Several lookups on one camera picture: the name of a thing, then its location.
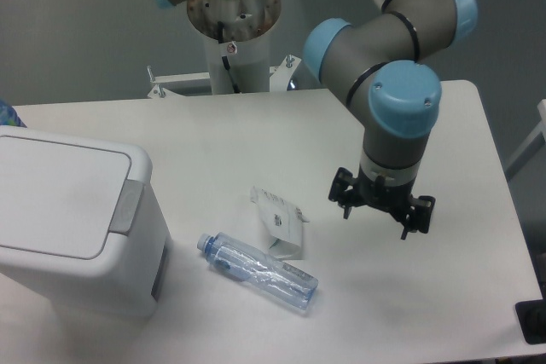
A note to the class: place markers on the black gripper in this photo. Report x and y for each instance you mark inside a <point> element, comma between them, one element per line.
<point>414,213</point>

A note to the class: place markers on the white push-top trash can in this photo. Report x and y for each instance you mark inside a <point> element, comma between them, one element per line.
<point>80,223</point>

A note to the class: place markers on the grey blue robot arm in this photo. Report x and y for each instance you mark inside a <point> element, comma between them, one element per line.
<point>374,70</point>

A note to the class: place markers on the white paper carton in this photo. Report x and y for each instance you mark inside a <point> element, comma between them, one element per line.
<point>283,222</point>

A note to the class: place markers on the clear plastic water bottle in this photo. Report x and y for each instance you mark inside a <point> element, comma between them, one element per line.
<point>245,263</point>

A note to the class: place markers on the black device at table edge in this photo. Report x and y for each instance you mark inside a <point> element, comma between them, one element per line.
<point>531,316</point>

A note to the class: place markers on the blue green patterned object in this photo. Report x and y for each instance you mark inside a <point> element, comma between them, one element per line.
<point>9,116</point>

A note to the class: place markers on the white pedestal base frame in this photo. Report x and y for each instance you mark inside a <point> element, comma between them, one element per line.
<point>290,75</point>

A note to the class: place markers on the white frame at right edge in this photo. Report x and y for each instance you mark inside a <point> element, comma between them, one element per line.
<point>530,146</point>

